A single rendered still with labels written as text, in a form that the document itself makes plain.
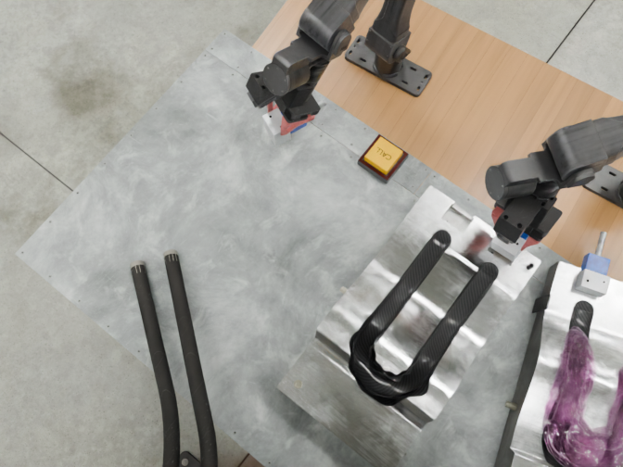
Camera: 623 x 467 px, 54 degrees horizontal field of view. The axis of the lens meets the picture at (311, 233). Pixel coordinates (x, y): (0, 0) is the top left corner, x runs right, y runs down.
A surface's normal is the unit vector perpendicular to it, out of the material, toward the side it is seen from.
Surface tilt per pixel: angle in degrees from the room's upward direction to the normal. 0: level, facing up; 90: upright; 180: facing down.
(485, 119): 0
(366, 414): 0
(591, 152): 14
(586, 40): 0
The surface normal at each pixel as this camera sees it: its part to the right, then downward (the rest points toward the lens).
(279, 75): -0.63, 0.49
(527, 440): -0.04, -0.29
